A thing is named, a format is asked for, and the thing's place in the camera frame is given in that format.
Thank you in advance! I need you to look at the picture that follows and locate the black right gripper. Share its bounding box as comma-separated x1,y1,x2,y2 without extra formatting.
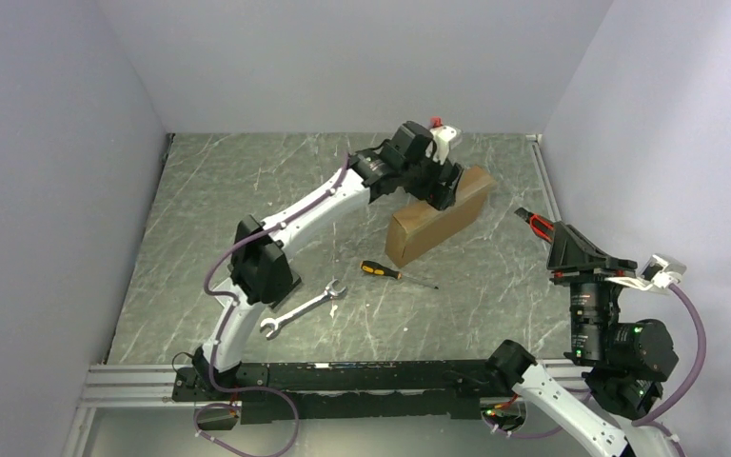
545,220,635,359

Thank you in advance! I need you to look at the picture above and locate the red handled box cutter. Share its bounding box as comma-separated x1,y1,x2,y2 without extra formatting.
514,207,554,244

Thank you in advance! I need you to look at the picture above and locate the brown cardboard express box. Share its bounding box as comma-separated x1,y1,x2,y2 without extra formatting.
385,166,497,268

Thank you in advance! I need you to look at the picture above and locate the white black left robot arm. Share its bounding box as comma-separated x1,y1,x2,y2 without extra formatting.
192,121,464,400

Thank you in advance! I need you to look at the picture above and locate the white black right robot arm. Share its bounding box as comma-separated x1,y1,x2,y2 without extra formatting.
485,209,686,456

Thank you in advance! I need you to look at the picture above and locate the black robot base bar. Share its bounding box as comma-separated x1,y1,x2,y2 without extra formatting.
171,360,526,427

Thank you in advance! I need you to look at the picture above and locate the silver open-end wrench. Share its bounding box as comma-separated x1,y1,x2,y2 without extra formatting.
260,279,348,340

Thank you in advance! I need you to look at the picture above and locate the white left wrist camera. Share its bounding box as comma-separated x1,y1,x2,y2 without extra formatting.
426,116,463,165

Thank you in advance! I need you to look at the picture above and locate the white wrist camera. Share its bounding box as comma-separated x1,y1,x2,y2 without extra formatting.
630,253,687,293
426,116,463,165

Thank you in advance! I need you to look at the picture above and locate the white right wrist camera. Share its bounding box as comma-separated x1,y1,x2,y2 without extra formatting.
630,253,687,293

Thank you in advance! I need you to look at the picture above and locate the yellow black handled screwdriver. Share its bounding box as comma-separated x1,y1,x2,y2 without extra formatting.
360,260,439,289

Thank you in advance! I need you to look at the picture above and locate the aluminium table edge rail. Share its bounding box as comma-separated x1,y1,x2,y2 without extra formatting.
525,134,563,221

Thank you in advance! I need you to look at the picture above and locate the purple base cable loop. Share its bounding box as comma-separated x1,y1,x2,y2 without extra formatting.
192,385,304,457

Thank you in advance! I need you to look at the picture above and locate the front aluminium frame rail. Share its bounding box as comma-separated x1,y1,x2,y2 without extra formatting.
62,365,175,456

